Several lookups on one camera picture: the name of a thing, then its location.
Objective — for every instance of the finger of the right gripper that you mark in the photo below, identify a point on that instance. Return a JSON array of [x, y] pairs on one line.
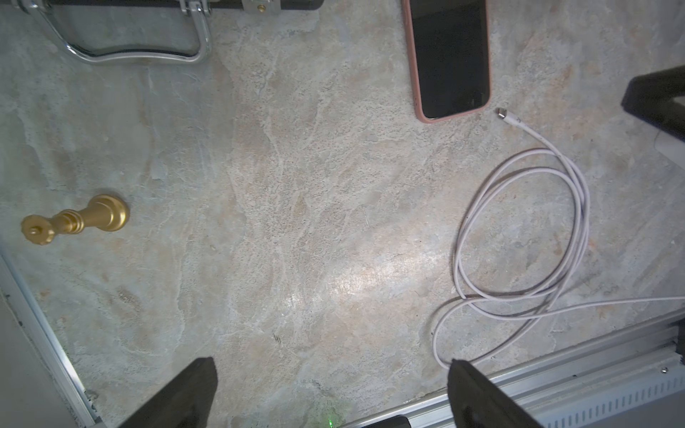
[[651, 98]]

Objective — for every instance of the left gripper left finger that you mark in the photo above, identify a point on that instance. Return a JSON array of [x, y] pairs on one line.
[[185, 401]]

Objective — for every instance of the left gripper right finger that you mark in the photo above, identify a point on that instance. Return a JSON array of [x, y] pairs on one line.
[[477, 402]]

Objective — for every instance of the black phone pink case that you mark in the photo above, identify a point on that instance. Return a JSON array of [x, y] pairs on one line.
[[448, 49]]

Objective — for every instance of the gold chess piece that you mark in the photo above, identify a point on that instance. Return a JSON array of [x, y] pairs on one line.
[[105, 212]]

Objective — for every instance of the black case of poker chips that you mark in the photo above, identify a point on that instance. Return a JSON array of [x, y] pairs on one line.
[[144, 32]]

